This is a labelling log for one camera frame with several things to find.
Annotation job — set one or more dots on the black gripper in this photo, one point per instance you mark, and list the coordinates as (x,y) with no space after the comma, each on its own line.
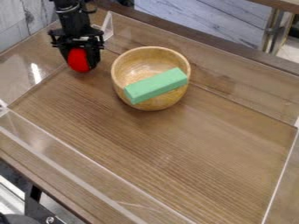
(76,33)

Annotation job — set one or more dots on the red plush fruit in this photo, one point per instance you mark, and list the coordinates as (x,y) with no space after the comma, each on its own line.
(77,60)

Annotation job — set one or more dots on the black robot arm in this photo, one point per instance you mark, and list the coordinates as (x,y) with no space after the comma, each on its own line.
(70,3)

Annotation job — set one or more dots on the clear acrylic corner stand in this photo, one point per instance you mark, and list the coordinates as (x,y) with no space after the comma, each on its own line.
(106,27)

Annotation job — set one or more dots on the wooden bowl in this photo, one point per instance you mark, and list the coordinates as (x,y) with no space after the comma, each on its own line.
(141,63)

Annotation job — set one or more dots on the green foam block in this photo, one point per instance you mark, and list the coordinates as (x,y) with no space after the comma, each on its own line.
(154,85)

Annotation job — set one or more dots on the clear acrylic tray wall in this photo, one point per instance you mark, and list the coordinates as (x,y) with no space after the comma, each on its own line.
(84,186)

